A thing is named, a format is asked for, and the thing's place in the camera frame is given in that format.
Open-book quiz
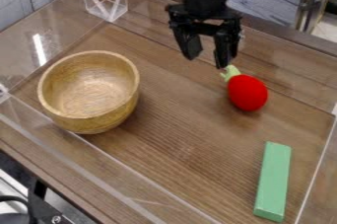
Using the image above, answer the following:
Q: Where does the green rectangular block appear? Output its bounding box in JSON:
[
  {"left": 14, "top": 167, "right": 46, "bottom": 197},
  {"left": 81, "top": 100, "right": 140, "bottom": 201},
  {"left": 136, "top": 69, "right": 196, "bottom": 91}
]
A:
[{"left": 254, "top": 142, "right": 292, "bottom": 223}]

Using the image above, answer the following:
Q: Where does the clear acrylic corner bracket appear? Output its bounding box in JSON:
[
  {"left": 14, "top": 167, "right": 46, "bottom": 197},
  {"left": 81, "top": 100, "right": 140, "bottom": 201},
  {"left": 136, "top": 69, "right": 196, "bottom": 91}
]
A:
[{"left": 83, "top": 0, "right": 129, "bottom": 23}]

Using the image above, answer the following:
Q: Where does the metal table leg background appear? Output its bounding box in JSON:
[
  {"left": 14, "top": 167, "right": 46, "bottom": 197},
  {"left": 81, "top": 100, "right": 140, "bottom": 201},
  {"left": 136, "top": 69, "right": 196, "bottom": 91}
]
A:
[{"left": 295, "top": 0, "right": 328, "bottom": 34}]

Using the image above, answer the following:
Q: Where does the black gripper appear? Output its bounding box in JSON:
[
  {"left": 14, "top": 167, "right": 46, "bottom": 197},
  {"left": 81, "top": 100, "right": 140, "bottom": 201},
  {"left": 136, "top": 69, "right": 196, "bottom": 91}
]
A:
[{"left": 167, "top": 4, "right": 243, "bottom": 69}]

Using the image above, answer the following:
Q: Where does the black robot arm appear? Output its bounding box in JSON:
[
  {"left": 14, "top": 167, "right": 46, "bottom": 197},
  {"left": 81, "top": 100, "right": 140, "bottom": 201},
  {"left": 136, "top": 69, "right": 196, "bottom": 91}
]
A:
[{"left": 167, "top": 0, "right": 243, "bottom": 69}]

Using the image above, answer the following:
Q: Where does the black cable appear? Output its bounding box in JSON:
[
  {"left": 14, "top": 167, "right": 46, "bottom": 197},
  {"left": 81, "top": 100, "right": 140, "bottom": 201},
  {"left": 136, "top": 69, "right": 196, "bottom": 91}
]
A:
[{"left": 0, "top": 194, "right": 34, "bottom": 216}]

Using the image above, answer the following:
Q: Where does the red plush fruit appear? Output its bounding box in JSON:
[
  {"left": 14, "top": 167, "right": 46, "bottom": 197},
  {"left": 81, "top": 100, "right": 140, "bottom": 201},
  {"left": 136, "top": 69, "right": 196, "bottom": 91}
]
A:
[{"left": 220, "top": 65, "right": 270, "bottom": 112}]

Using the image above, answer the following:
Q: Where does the wooden bowl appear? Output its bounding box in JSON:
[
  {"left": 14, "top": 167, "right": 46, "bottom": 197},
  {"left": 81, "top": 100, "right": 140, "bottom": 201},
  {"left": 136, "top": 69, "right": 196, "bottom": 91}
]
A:
[{"left": 38, "top": 50, "right": 140, "bottom": 134}]

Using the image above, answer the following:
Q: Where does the black table frame bracket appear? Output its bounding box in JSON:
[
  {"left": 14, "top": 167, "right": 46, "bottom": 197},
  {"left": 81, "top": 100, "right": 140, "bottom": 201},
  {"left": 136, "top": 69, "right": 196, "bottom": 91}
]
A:
[{"left": 29, "top": 180, "right": 74, "bottom": 224}]

